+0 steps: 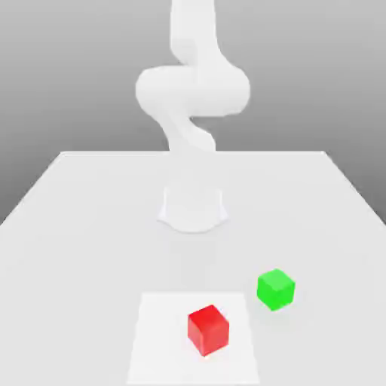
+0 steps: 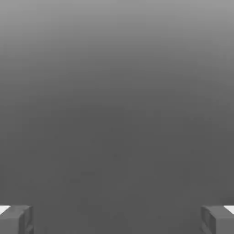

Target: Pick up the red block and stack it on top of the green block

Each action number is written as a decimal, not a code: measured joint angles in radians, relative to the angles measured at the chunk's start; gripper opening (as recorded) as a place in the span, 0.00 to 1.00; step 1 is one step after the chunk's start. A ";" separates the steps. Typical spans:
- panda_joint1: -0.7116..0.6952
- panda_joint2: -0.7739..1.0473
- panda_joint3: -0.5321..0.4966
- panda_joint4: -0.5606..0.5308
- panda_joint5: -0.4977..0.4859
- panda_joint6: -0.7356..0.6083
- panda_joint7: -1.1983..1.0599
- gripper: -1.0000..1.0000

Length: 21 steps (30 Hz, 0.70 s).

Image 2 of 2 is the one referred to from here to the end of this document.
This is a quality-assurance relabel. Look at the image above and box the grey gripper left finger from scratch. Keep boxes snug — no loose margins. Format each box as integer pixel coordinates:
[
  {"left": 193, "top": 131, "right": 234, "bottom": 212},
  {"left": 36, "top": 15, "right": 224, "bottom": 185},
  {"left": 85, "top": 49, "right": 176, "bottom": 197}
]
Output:
[{"left": 0, "top": 205, "right": 34, "bottom": 234}]

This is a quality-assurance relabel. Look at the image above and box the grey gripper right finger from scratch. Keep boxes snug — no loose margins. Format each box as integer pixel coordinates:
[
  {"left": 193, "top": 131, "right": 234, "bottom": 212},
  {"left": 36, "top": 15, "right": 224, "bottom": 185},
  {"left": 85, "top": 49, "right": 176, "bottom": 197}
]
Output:
[{"left": 200, "top": 205, "right": 234, "bottom": 234}]

